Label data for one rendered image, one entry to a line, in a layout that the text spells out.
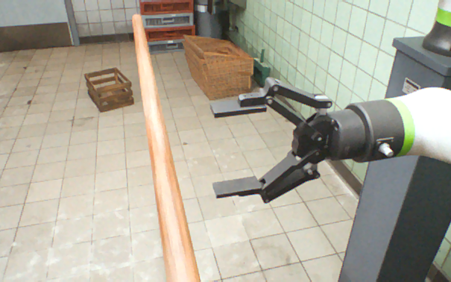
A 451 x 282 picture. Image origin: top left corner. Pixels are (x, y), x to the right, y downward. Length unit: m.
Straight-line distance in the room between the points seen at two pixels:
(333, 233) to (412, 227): 0.98
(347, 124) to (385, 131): 0.05
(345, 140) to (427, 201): 0.62
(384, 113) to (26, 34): 4.88
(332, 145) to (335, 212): 1.69
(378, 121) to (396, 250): 0.71
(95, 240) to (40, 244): 0.28
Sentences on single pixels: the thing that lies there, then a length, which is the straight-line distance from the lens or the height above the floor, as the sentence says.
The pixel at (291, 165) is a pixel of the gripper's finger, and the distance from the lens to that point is 0.56.
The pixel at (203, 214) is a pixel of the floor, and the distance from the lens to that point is 2.15.
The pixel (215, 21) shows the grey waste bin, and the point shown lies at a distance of 4.64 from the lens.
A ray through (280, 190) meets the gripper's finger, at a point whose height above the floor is 1.10.
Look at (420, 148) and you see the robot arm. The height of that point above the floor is 1.17.
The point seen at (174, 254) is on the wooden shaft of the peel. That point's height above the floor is 1.20.
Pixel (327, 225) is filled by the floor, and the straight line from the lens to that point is 2.15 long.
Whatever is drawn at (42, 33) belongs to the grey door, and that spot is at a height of 0.19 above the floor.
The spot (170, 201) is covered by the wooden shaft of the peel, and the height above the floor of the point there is 1.20.
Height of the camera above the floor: 1.48
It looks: 32 degrees down
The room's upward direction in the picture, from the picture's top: straight up
